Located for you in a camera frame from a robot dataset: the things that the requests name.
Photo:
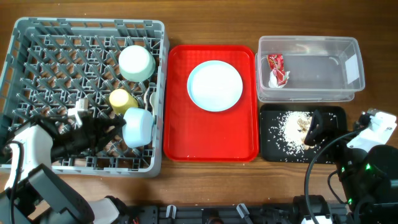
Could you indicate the red snack wrapper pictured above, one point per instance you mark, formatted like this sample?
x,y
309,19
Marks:
x,y
275,61

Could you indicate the clear plastic bin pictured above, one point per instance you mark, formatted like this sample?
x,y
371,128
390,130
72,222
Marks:
x,y
322,68

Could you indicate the small green saucer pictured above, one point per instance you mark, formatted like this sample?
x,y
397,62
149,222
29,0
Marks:
x,y
138,128

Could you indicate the mint green bowl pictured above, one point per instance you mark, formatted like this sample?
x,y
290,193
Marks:
x,y
136,63

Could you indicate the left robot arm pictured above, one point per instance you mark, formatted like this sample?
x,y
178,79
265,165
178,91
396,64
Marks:
x,y
35,194

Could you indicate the yellow plastic cup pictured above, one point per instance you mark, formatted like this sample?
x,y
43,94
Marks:
x,y
120,101

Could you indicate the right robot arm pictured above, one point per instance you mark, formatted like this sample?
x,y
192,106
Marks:
x,y
365,165

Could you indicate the white plastic spoon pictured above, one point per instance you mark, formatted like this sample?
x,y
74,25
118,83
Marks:
x,y
153,102

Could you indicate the white plastic fork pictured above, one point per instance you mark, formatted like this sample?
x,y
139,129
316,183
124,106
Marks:
x,y
146,99

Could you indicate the light blue plate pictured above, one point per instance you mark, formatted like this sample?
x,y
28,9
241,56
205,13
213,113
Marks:
x,y
214,86

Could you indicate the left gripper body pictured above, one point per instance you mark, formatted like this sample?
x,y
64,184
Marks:
x,y
77,140

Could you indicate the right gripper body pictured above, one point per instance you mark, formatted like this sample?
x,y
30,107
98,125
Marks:
x,y
347,160

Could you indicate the grey dishwasher rack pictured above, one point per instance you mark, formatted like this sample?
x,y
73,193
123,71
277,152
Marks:
x,y
53,62

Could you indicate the white tissue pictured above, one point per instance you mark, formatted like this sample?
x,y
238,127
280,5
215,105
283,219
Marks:
x,y
278,78

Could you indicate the red plastic tray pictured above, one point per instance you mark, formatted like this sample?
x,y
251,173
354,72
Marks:
x,y
193,134

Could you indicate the rice and food scraps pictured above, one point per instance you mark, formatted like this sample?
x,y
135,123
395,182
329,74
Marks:
x,y
285,134

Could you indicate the black waste tray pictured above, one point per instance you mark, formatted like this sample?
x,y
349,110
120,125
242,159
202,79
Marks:
x,y
337,113

